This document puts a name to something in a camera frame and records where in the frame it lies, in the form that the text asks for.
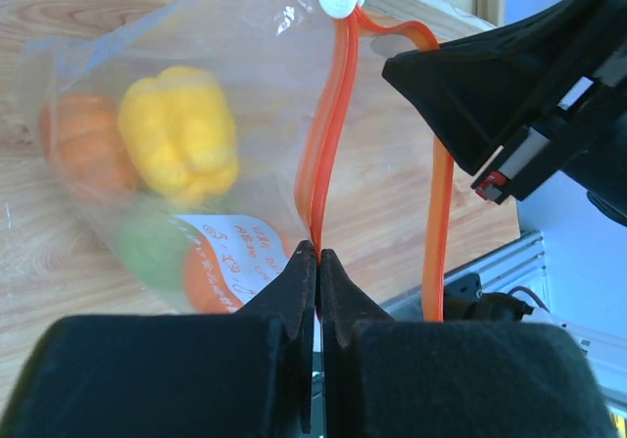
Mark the green cabbage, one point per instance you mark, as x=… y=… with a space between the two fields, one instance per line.
x=153 y=247

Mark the clear zip bag orange zipper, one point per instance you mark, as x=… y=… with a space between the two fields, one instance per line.
x=299 y=77

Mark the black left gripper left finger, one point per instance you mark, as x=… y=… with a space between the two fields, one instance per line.
x=247 y=374

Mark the yellow bell pepper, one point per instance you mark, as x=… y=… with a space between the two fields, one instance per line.
x=180 y=135

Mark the orange fruit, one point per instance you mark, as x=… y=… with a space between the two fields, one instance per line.
x=83 y=147
x=226 y=270

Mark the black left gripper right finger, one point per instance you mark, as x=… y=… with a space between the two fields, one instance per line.
x=389 y=378

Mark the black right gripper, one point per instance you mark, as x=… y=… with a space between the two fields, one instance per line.
x=557 y=80

